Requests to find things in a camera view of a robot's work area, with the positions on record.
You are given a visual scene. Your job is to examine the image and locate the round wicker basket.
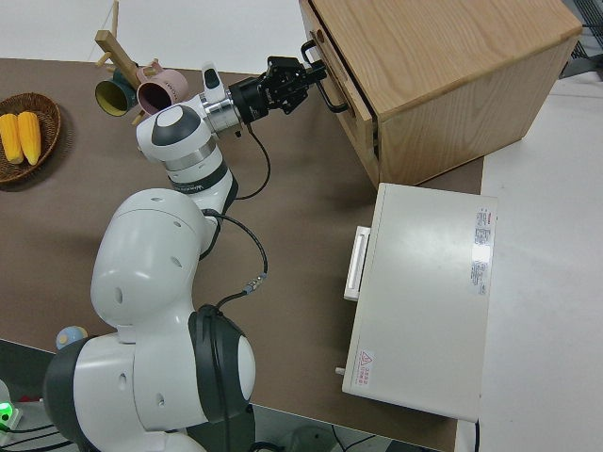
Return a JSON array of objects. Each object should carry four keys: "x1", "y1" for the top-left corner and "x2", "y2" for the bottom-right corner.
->
[{"x1": 0, "y1": 92, "x2": 63, "y2": 186}]

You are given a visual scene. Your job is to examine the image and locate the brown table mat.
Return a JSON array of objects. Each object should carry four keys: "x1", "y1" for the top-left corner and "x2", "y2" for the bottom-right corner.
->
[{"x1": 0, "y1": 56, "x2": 486, "y2": 452}]

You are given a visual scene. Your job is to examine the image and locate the black metal drawer handle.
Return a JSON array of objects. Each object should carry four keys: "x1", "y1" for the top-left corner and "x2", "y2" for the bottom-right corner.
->
[{"x1": 301, "y1": 40, "x2": 348, "y2": 114}]

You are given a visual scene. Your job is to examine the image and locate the pink mug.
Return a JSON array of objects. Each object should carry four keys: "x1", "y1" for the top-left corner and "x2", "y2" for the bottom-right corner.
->
[{"x1": 136, "y1": 68, "x2": 190, "y2": 117}]

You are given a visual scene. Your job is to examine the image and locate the light wooden cabinet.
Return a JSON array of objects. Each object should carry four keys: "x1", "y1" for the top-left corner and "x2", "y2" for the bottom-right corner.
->
[{"x1": 299, "y1": 0, "x2": 584, "y2": 187}]

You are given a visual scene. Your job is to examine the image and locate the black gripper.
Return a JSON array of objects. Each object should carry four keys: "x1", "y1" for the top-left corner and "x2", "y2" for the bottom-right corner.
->
[{"x1": 229, "y1": 56, "x2": 328, "y2": 126}]

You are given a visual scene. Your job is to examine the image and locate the black wire mesh panel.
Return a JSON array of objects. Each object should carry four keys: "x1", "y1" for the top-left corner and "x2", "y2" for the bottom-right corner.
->
[{"x1": 560, "y1": 0, "x2": 603, "y2": 82}]

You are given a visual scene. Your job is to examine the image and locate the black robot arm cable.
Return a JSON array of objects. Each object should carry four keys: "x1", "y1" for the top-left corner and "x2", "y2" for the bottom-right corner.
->
[{"x1": 201, "y1": 122, "x2": 273, "y2": 452}]

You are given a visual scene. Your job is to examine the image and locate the wooden mug tree stand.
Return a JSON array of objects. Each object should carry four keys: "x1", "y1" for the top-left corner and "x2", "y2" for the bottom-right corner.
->
[{"x1": 93, "y1": 30, "x2": 162, "y2": 124}]

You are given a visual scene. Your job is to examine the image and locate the white toaster oven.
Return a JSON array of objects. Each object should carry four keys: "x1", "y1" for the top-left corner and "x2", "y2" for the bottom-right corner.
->
[{"x1": 341, "y1": 182, "x2": 499, "y2": 422}]

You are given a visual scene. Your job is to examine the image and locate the wooden drawer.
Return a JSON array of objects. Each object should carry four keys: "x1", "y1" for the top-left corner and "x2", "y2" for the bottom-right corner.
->
[{"x1": 300, "y1": 0, "x2": 381, "y2": 186}]

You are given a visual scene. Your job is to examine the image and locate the yellow corn cob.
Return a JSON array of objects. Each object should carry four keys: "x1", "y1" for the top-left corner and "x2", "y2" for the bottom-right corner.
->
[
  {"x1": 17, "y1": 110, "x2": 43, "y2": 167},
  {"x1": 0, "y1": 112, "x2": 24, "y2": 166}
]

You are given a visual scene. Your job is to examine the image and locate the green mug yellow inside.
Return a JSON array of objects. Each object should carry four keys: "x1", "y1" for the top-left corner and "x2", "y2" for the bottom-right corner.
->
[{"x1": 93, "y1": 69, "x2": 139, "y2": 117}]

